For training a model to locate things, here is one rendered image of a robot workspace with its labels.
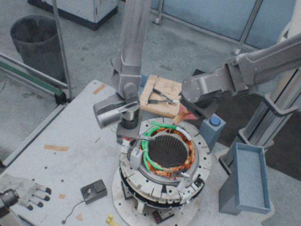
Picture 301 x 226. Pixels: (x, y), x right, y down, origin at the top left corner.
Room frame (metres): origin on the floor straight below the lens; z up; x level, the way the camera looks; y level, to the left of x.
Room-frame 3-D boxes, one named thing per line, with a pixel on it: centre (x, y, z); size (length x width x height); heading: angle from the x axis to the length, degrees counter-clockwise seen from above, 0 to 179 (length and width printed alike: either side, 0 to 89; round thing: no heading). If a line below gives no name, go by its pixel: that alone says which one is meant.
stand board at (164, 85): (0.82, -0.07, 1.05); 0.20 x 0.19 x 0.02; 79
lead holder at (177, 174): (0.39, -0.12, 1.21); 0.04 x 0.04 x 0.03; 70
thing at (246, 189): (0.50, -0.41, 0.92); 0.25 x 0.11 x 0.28; 178
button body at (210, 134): (0.73, -0.29, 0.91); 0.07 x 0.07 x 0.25; 48
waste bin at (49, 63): (1.79, 0.96, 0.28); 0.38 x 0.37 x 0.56; 158
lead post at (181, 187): (0.39, -0.14, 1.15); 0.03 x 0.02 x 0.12; 62
